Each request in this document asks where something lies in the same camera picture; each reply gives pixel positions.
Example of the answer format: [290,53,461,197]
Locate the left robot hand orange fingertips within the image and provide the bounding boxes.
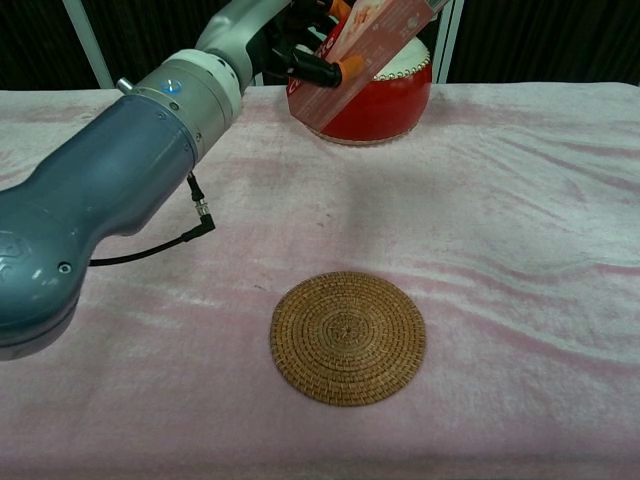
[194,0,366,91]

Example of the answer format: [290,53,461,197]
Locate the pink cardboard box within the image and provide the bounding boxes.
[285,0,451,132]

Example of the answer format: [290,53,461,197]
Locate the red white drum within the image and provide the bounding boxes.
[299,37,433,146]

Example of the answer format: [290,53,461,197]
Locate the pink velvet tablecloth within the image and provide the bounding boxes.
[0,82,640,480]

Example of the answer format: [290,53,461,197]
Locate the round woven rattan coaster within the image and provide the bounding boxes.
[269,271,428,407]

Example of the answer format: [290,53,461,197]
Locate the white frame post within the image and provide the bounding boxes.
[434,0,464,84]
[62,0,114,90]

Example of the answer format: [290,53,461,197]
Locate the black arm cable with plug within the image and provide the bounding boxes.
[89,172,217,267]

